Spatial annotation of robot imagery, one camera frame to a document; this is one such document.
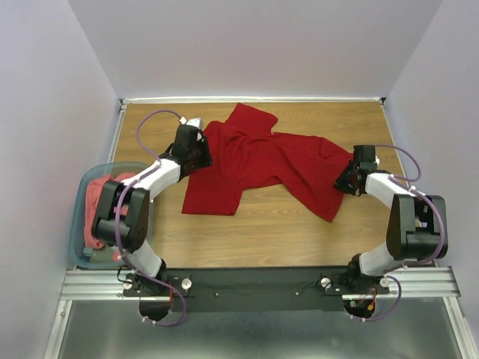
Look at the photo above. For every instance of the pink t-shirt in bin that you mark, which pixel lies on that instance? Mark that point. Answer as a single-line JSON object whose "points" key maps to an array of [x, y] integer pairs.
{"points": [[91, 209]]}

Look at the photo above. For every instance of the dark red t-shirt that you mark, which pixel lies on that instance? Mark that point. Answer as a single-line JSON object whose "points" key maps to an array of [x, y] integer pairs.
{"points": [[247, 153]]}

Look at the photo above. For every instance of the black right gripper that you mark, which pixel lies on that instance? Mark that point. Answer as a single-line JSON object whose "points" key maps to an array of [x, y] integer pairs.
{"points": [[340, 185]]}

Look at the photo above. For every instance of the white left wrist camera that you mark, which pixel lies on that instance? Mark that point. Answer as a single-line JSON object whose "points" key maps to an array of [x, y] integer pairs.
{"points": [[196, 122]]}

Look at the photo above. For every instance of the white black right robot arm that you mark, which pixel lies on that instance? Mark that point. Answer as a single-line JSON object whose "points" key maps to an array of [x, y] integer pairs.
{"points": [[417, 225]]}

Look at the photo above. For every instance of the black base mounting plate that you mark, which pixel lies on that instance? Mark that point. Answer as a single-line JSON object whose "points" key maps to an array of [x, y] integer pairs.
{"points": [[227, 290]]}

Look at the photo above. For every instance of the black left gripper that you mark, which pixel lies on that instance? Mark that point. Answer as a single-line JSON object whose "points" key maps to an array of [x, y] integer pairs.
{"points": [[206, 160]]}

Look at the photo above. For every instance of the clear blue plastic bin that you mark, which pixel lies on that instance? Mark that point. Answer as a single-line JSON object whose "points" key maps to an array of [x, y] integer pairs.
{"points": [[77, 239]]}

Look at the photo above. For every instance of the olive green garment in bin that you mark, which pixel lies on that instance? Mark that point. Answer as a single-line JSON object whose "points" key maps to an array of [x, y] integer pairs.
{"points": [[99, 259]]}

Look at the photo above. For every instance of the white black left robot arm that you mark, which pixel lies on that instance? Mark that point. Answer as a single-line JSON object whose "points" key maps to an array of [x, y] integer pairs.
{"points": [[160, 175]]}

